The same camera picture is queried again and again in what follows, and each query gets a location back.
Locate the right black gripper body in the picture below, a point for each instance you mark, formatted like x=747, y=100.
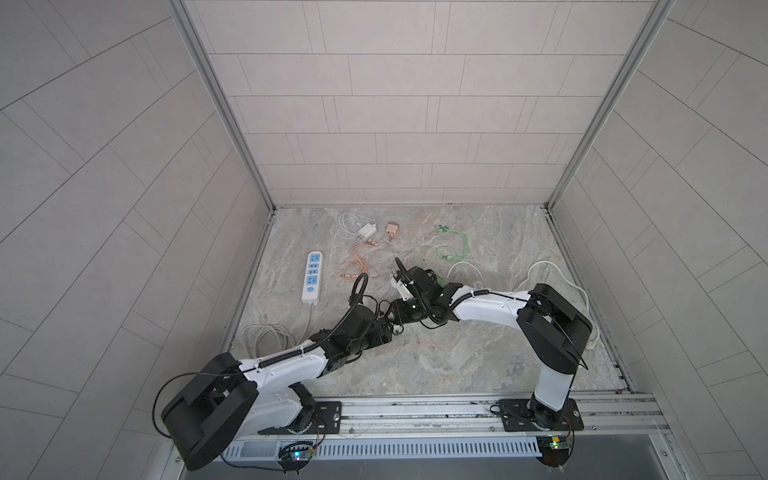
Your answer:
x=411, y=310

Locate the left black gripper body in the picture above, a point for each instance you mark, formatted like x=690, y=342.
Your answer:
x=370, y=338

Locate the white charger adapter with cable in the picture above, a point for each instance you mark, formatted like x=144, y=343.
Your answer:
x=466, y=273

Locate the white blue socket power strip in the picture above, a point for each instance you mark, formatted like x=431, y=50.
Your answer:
x=311, y=288

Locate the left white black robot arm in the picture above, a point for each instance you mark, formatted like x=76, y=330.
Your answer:
x=205, y=416

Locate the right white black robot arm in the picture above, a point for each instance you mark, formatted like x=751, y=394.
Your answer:
x=557, y=332

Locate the pink charger adapter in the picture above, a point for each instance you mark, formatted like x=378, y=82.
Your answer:
x=392, y=229

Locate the left green circuit board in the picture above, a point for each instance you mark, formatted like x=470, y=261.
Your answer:
x=295, y=456

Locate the green circuit board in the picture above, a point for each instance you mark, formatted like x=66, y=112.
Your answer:
x=295, y=456
x=555, y=451

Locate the right green circuit board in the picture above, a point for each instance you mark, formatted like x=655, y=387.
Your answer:
x=555, y=451

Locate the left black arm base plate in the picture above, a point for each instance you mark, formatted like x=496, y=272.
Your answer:
x=324, y=418

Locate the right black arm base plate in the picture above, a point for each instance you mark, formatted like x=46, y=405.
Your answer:
x=516, y=414

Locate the aluminium mounting rail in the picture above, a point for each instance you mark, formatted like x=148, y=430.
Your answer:
x=455, y=416

